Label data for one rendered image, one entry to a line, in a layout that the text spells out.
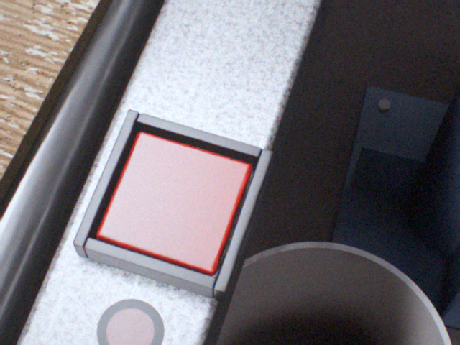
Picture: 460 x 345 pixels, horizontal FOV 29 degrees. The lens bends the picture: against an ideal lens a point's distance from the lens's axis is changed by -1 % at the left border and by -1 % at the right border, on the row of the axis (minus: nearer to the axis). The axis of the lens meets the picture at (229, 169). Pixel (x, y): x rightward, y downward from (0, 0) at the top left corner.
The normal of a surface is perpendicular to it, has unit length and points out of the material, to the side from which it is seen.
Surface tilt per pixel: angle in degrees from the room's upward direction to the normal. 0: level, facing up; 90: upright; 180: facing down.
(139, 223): 0
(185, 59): 0
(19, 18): 0
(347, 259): 87
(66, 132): 32
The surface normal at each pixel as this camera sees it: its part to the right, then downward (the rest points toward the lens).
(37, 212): 0.62, -0.14
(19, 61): 0.00, -0.43
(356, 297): -0.47, 0.77
